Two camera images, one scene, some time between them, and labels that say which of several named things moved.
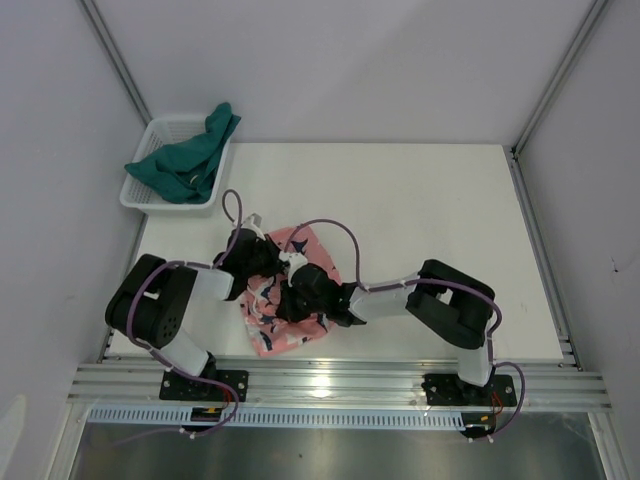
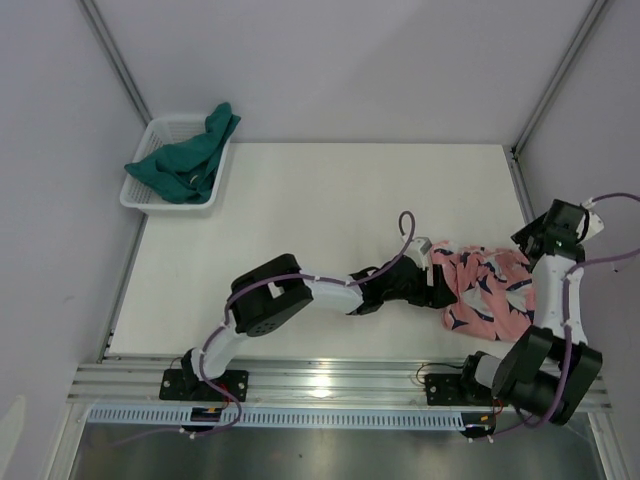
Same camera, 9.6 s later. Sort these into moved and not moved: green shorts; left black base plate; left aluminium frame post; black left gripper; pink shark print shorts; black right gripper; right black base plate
Moved: pink shark print shorts; black left gripper; black right gripper
Not moved: green shorts; right black base plate; left aluminium frame post; left black base plate
